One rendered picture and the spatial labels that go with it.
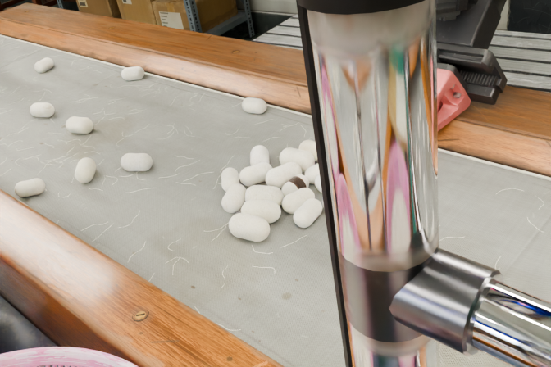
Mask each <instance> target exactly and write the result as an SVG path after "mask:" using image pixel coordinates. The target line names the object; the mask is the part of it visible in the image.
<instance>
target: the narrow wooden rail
mask: <svg viewBox="0 0 551 367"><path fill-rule="evenodd" d="M0 296H1V297H2V298H3V299H4V300H6V301H7V302H8V303H9V304H10V305H11V306H13V307H14V308H15V309H16V310H17V311H18V312H20V313H21V314H22V315H23V316H24V317H25V318H26V319H27V320H28V321H29V322H30V323H31V324H33V325H34V326H35V327H36V328H37V329H38V330H39V331H41V332H42V333H43V334H44V335H45V336H46V337H48V338H49V339H50V340H51V341H52V342H53V343H55V344H56V345H57V346H58V347H78V348H86V349H90V350H95V351H101V352H105V353H108V354H111V355H114V356H117V357H120V358H122V359H124V360H127V361H129V362H130V363H133V364H134V365H137V366H138V367H284V366H283V365H282V364H280V363H278V362H277V361H275V360H273V359H272V358H270V357H269V356H267V355H265V354H264V353H262V352H261V351H259V350H258V349H256V348H255V347H252V346H251V345H249V344H248V343H246V342H245V341H243V340H242V339H240V338H238V337H236V336H235V335H234V334H232V333H230V332H229V331H227V330H225V329H224V328H222V327H221V326H219V325H218V324H216V323H214V322H213V321H211V320H210V319H208V318H207V317H205V316H203V315H201V314H200V313H198V312H197V311H196V310H194V309H192V308H190V307H189V306H187V305H185V304H184V303H183V302H181V301H179V300H177V299H176V298H174V297H173V296H171V295H170V294H168V293H167V292H164V291H163V290H161V289H160V288H158V287H157V286H155V285H154V284H152V283H150V282H149V281H147V280H146V279H144V278H142V277H141V276H139V275H137V274H136V273H135V272H133V271H132V270H129V269H128V268H126V267H125V266H123V265H122V264H120V263H119V262H117V261H115V260H113V259H112V258H111V257H109V256H107V255H106V254H104V253H102V252H101V251H99V250H98V249H96V248H95V247H93V246H91V245H89V244H88V243H87V242H85V241H83V240H82V239H80V238H78V237H76V236H75V235H74V234H73V233H70V232H69V231H67V230H66V229H64V228H62V227H61V226H60V225H58V224H56V223H54V222H53V221H51V220H50V219H48V218H47V217H45V216H44V215H41V214H40V213H38V212H37V211H35V210H34V209H32V208H31V207H29V206H27V205H26V204H25V203H23V202H21V201H19V200H18V199H16V198H14V197H13V196H12V195H10V194H8V193H6V192H5V191H3V190H1V189H0Z"/></svg>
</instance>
